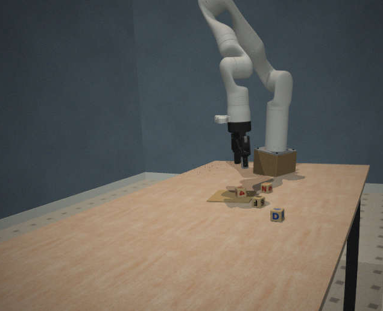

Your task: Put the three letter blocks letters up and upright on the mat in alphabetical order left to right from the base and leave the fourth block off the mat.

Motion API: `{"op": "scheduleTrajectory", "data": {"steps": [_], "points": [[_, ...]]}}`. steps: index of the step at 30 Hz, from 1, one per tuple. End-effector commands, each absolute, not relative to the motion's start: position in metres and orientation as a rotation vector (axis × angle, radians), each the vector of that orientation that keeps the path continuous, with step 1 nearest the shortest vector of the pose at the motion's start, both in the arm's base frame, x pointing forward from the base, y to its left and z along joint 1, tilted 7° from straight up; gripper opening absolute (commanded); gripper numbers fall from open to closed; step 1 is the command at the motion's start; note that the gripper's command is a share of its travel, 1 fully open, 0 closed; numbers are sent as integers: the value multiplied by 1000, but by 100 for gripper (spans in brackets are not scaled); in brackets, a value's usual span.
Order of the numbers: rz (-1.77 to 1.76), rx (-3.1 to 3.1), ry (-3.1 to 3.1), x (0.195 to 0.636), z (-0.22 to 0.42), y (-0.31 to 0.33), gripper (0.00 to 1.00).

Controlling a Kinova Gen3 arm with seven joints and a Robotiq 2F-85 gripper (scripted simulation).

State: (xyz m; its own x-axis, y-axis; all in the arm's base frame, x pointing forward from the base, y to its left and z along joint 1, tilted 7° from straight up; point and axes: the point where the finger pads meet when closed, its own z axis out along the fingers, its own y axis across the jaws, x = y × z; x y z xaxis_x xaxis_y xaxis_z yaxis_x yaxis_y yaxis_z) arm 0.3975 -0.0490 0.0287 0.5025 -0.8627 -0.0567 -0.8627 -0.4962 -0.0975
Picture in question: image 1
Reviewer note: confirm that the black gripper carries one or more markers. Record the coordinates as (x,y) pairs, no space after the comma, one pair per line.
(240,142)

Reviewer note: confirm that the tan square mat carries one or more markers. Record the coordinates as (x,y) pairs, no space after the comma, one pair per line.
(228,196)

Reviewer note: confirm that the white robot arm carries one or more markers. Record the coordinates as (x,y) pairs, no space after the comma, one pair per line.
(243,42)

